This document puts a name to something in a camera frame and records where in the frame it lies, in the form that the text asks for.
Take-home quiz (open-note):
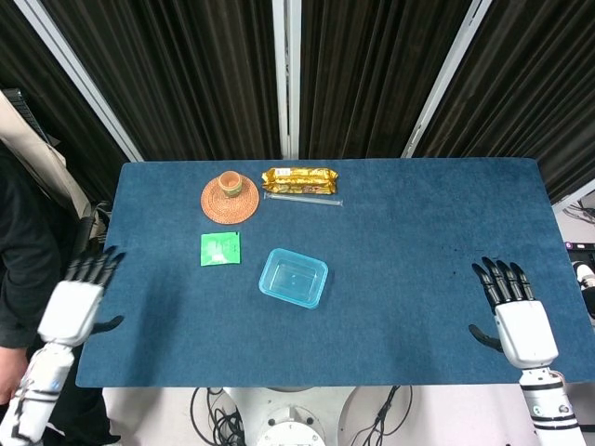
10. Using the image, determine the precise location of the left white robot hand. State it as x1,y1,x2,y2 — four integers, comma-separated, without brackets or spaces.
37,245,126,348

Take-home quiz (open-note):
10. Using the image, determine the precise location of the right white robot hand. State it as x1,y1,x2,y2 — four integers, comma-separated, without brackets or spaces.
468,256,560,369

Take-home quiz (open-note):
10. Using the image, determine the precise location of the blue plastic container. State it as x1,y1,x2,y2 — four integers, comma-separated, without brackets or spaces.
258,247,329,310

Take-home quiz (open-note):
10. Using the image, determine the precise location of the clear plastic container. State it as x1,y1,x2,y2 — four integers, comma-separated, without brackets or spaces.
262,251,325,307

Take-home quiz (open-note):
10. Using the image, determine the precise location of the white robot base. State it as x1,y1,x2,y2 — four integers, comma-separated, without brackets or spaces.
222,385,360,446

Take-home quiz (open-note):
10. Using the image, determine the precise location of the person in black clothes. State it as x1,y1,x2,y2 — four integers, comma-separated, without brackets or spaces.
0,141,123,446

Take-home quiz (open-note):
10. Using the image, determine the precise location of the white red shoe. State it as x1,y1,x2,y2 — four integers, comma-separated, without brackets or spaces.
575,261,595,290

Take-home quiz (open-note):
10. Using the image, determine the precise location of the black office chair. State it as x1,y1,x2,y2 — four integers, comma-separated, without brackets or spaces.
69,200,112,264

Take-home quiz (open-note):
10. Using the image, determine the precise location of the blue fabric table cloth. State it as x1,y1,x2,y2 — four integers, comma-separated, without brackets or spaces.
74,157,588,389

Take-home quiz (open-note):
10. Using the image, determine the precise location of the green sachet packet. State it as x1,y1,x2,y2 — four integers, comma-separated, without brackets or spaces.
199,230,243,268

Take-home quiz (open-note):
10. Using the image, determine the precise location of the round woven rattan coaster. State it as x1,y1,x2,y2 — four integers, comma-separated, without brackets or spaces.
200,175,260,225

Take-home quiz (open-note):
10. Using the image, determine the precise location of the small orange green ceramic cup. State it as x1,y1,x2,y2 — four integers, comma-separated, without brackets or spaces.
218,170,242,198

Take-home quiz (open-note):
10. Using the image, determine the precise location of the clear wrapped drinking straw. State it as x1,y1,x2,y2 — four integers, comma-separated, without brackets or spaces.
263,192,344,207

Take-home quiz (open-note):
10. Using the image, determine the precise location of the gold biscuit packet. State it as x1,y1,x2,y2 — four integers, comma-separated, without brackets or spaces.
260,167,339,195

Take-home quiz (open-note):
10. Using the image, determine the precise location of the black pleated curtain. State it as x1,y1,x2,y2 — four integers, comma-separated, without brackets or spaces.
0,0,595,205

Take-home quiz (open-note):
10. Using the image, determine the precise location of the black cable bundle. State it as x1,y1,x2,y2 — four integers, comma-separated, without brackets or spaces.
189,385,245,446

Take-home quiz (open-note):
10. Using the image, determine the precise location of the white frame post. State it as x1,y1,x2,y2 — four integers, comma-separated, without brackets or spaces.
402,0,495,158
12,0,144,163
271,0,302,159

